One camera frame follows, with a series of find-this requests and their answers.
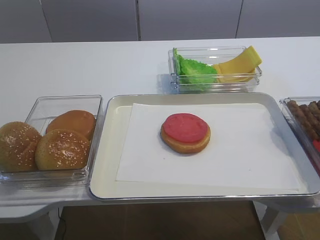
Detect brown meat patty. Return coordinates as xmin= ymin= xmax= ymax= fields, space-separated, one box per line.
xmin=287 ymin=100 xmax=310 ymax=131

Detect yellow cheese slices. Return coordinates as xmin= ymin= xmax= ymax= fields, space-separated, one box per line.
xmin=213 ymin=45 xmax=262 ymax=83

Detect clear patty tomato container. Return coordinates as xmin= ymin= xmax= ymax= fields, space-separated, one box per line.
xmin=279 ymin=96 xmax=320 ymax=173

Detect silver metal tray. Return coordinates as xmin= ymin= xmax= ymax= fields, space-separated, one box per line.
xmin=90 ymin=92 xmax=320 ymax=201

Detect green lettuce leaf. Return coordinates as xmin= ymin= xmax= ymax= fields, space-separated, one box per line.
xmin=173 ymin=48 xmax=217 ymax=84

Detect plain bottom bun in container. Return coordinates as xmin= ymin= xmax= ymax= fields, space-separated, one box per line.
xmin=46 ymin=110 xmax=96 ymax=141

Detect sesame bun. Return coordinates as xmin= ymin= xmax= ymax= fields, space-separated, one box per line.
xmin=0 ymin=121 xmax=42 ymax=173
xmin=35 ymin=129 xmax=91 ymax=171

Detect red tomato slices stack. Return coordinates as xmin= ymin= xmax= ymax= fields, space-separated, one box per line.
xmin=312 ymin=140 xmax=320 ymax=152

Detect right sesame top bun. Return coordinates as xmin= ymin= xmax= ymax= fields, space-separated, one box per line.
xmin=35 ymin=129 xmax=91 ymax=171

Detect bottom bun on tray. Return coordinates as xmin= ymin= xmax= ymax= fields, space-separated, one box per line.
xmin=160 ymin=126 xmax=211 ymax=154

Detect red tomato slice on bun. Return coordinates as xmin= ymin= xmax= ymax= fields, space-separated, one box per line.
xmin=161 ymin=113 xmax=211 ymax=145

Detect clear lettuce cheese container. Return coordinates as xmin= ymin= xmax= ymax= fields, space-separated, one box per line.
xmin=168 ymin=46 xmax=262 ymax=93

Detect white paper sheet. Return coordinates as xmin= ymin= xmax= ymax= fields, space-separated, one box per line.
xmin=116 ymin=103 xmax=300 ymax=190

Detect clear bun container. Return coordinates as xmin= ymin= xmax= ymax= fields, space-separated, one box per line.
xmin=0 ymin=95 xmax=103 ymax=188

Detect left sesame top bun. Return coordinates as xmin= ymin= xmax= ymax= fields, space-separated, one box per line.
xmin=0 ymin=121 xmax=42 ymax=173

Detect brown patty stack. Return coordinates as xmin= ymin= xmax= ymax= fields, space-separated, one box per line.
xmin=299 ymin=101 xmax=320 ymax=141

